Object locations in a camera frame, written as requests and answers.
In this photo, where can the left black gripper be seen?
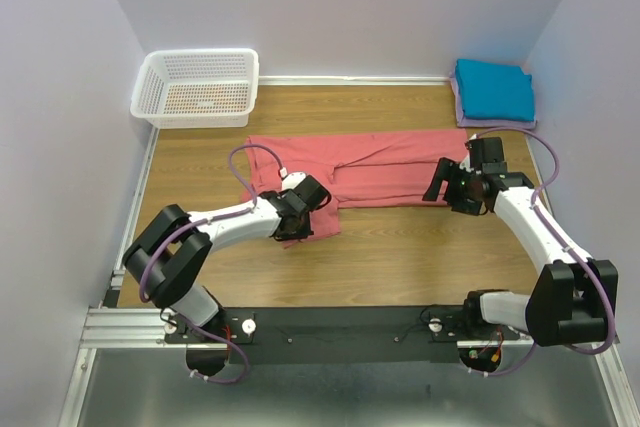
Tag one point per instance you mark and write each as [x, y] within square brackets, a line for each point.
[302, 234]

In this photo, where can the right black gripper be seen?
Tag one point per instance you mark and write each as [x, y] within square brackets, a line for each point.
[445, 170]

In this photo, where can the pink t shirt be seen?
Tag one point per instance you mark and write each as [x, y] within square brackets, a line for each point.
[370, 170]

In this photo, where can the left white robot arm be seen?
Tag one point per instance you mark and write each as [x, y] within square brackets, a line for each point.
[166, 258]

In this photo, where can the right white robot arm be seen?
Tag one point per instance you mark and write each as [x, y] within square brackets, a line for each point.
[573, 301]

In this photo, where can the folded lavender t shirt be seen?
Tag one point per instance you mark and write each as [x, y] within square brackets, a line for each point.
[464, 122]

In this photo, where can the folded teal t shirt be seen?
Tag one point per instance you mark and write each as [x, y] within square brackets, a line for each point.
[490, 91]

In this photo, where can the white plastic basket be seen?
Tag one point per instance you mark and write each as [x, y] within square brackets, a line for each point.
[196, 88]

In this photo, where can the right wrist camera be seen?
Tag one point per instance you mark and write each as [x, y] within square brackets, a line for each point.
[465, 163]

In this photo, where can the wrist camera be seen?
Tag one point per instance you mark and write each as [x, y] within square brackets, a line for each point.
[290, 180]
[465, 163]

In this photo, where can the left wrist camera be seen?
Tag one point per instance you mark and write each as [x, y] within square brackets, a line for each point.
[290, 180]

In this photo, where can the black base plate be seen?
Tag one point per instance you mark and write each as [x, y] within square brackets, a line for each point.
[338, 335]

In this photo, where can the aluminium rail frame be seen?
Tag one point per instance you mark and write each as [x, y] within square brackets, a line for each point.
[126, 374]

